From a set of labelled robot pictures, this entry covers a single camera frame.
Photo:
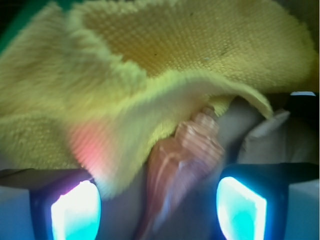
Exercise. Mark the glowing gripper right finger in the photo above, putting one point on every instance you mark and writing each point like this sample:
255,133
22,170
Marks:
278,201

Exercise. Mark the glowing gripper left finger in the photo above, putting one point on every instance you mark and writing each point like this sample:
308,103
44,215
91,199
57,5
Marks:
48,204

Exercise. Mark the orange spiral sea shell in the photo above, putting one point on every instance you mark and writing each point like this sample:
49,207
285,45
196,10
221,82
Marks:
176,165

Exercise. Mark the yellow terry cloth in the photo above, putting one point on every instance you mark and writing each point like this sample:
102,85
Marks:
97,86

